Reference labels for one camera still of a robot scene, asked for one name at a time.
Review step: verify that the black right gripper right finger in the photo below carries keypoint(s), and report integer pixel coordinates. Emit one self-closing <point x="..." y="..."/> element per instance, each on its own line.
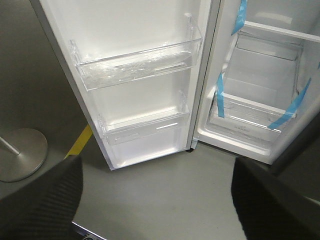
<point x="269" y="209"/>

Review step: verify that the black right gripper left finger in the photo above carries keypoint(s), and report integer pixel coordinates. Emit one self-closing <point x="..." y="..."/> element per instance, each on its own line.
<point x="45" y="208"/>

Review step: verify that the fridge door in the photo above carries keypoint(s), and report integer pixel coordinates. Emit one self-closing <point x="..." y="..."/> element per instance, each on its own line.
<point x="105" y="28"/>

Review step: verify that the clear fridge crisper drawer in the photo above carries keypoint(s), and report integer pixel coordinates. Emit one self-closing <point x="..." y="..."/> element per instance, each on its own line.
<point x="246" y="120"/>

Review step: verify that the dark grey fridge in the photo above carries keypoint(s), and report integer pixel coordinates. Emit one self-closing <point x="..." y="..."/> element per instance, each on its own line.
<point x="268" y="52"/>

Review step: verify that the silver floor stand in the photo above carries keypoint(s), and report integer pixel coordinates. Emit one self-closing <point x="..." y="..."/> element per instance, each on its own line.
<point x="22" y="152"/>

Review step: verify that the clear lower door bin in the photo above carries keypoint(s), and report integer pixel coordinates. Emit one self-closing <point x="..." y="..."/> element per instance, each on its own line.
<point x="146" y="136"/>

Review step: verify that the clear door bin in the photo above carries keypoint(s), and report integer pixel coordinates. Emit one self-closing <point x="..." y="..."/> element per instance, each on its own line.
<point x="146" y="136"/>
<point x="161" y="60"/>

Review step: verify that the clear middle door bin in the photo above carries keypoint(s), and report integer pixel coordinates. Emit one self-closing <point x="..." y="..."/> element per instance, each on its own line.
<point x="161" y="60"/>

